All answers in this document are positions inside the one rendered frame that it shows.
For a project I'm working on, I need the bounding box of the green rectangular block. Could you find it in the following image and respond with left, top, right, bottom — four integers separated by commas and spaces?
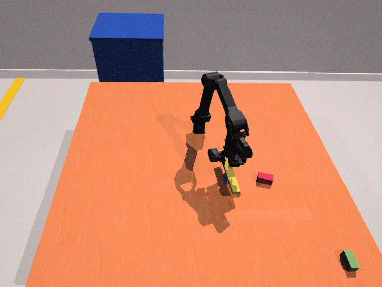
340, 250, 360, 272

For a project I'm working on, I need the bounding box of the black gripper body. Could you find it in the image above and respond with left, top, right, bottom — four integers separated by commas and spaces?
207, 138, 253, 162

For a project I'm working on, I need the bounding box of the red rectangular block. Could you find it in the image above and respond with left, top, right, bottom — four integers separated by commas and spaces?
257, 172, 274, 185

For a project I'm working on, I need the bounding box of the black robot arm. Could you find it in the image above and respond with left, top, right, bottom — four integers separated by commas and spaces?
190, 71, 252, 167

